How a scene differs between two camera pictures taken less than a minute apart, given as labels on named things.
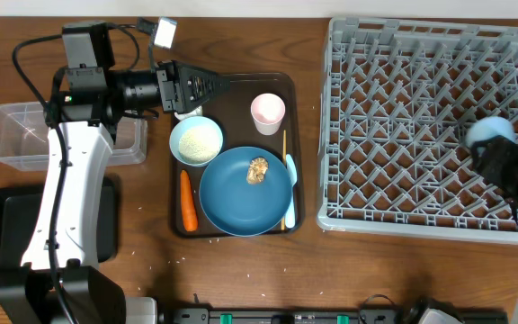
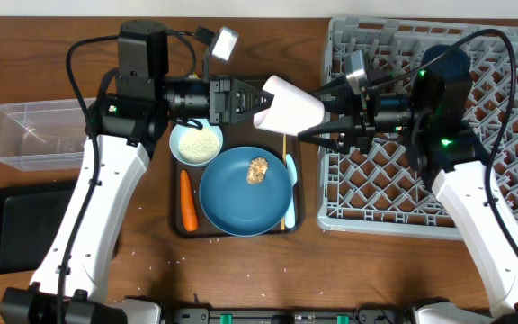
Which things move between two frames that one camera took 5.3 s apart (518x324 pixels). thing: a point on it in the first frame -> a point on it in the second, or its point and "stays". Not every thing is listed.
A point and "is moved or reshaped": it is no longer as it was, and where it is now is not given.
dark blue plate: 236,207 stays
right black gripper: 500,152 -> 355,127
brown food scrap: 256,169 stays
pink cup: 268,111 is moved or reshaped
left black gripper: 169,87 -> 218,101
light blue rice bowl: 196,141 stays
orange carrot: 189,211 stays
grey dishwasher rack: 397,99 stays
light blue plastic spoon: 290,220 stays
